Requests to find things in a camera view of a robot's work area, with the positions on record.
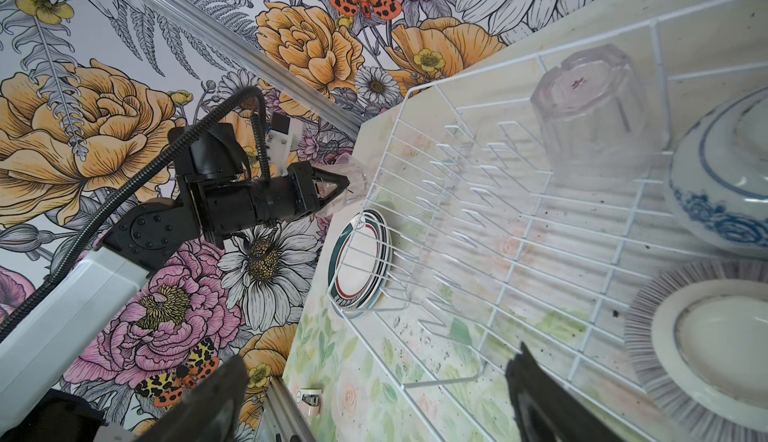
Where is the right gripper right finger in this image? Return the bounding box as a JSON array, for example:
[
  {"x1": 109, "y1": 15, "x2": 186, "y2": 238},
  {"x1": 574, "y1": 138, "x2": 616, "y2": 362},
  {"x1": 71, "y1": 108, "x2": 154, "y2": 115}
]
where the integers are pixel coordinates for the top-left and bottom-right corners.
[{"x1": 505, "y1": 343, "x2": 621, "y2": 442}]

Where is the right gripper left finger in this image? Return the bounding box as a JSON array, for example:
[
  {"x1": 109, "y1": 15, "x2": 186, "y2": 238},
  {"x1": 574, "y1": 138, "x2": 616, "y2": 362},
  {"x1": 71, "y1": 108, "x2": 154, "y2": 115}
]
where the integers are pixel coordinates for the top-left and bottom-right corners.
[{"x1": 136, "y1": 355, "x2": 248, "y2": 442}]

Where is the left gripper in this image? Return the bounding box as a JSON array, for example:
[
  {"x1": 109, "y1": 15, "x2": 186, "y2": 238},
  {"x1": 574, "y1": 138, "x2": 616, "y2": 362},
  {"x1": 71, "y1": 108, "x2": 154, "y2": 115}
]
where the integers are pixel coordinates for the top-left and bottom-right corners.
[{"x1": 101, "y1": 123, "x2": 350, "y2": 272}]

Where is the green rimmed plate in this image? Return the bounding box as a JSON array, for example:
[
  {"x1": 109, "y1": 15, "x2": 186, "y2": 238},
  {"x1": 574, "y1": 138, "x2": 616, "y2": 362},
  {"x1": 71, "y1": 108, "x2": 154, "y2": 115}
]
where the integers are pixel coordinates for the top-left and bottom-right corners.
[{"x1": 327, "y1": 209, "x2": 393, "y2": 318}]

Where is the blue white porcelain bowl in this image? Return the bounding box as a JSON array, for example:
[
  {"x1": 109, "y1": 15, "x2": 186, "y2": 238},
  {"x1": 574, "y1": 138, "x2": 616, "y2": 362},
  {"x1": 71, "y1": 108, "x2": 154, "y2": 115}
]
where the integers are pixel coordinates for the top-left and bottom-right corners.
[{"x1": 664, "y1": 88, "x2": 767, "y2": 259}]

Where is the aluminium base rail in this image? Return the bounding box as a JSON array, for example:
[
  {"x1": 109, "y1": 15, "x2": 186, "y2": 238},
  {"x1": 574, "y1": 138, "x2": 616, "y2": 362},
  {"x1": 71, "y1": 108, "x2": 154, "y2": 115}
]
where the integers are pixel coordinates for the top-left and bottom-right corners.
[{"x1": 253, "y1": 378, "x2": 316, "y2": 442}]

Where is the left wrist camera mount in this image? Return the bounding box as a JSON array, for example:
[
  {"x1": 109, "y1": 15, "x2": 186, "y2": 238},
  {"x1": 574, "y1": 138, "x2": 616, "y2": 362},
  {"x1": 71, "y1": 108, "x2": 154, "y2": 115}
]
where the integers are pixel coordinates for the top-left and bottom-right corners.
[{"x1": 266, "y1": 112, "x2": 303, "y2": 176}]

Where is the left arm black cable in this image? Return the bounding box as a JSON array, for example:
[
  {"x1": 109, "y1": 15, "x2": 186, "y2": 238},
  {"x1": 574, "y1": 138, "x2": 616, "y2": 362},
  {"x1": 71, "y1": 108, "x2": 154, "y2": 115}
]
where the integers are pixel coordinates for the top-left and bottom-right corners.
[{"x1": 0, "y1": 85, "x2": 271, "y2": 342}]

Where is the white wire dish rack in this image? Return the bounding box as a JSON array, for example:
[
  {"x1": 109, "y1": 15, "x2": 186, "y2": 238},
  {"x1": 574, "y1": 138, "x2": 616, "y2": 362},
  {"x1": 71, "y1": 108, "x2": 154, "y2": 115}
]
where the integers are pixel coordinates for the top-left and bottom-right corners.
[{"x1": 343, "y1": 0, "x2": 767, "y2": 441}]

